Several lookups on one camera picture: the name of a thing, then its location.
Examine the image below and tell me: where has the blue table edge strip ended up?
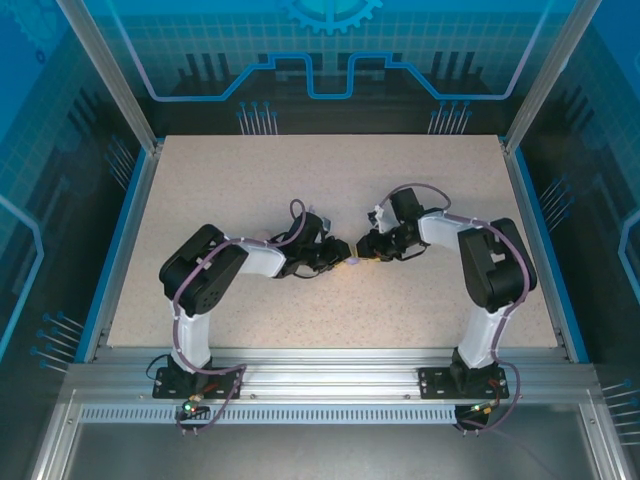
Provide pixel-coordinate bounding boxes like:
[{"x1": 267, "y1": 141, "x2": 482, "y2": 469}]
[
  {"x1": 513, "y1": 147, "x2": 592, "y2": 364},
  {"x1": 74, "y1": 144, "x2": 152, "y2": 364}
]

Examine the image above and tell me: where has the grey metal shelf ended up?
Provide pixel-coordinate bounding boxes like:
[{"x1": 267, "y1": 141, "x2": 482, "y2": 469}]
[{"x1": 64, "y1": 423, "x2": 601, "y2": 480}]

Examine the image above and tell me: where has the aluminium mounting rail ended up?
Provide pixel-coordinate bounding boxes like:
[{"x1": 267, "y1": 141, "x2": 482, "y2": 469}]
[{"x1": 67, "y1": 347, "x2": 596, "y2": 407}]

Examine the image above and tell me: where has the aluminium side frame rail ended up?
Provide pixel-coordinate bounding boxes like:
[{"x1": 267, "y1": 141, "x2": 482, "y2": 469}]
[
  {"x1": 501, "y1": 139, "x2": 624, "y2": 480},
  {"x1": 27, "y1": 142, "x2": 164, "y2": 480}
]

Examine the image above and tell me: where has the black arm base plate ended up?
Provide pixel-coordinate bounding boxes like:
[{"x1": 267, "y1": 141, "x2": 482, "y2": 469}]
[
  {"x1": 418, "y1": 367, "x2": 512, "y2": 401},
  {"x1": 152, "y1": 367, "x2": 245, "y2": 401}
]

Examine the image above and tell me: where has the slotted grey cable duct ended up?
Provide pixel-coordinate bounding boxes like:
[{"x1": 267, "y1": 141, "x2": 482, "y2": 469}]
[{"x1": 78, "y1": 405, "x2": 459, "y2": 426}]

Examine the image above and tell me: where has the aluminium frame post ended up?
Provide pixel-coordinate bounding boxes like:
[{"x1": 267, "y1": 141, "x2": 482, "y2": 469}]
[
  {"x1": 501, "y1": 0, "x2": 610, "y2": 156},
  {"x1": 53, "y1": 0, "x2": 165, "y2": 156}
]

